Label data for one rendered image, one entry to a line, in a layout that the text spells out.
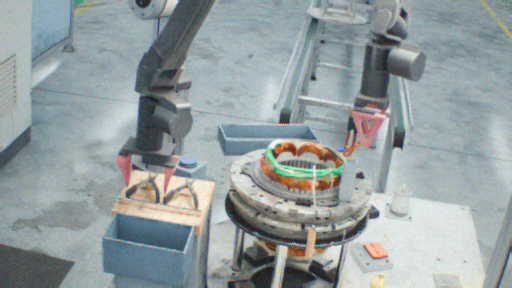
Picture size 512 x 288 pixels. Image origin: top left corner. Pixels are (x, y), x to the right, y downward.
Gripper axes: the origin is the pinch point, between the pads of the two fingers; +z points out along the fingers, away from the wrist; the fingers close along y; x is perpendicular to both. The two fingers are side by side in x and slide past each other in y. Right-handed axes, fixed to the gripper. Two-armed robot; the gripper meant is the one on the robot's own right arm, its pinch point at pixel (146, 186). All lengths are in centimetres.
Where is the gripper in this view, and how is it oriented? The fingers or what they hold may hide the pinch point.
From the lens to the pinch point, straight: 150.2
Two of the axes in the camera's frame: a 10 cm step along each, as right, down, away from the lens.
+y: 9.9, 1.5, -0.4
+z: -1.2, 9.2, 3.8
